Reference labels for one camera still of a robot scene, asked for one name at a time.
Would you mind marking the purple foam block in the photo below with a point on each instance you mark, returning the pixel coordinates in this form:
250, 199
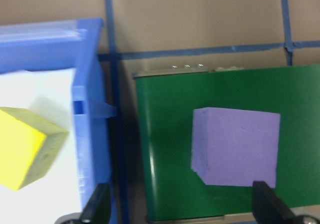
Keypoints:
237, 146

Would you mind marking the yellow foam block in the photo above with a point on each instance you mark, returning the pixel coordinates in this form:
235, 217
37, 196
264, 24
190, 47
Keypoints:
17, 149

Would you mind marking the blue plastic storage bin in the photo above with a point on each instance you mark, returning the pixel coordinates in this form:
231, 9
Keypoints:
87, 146

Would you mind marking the green conveyor belt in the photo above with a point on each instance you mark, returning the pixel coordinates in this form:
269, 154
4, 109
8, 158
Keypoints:
295, 96

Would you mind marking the white foam pad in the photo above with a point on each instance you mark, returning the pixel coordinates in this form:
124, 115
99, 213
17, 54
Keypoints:
37, 84

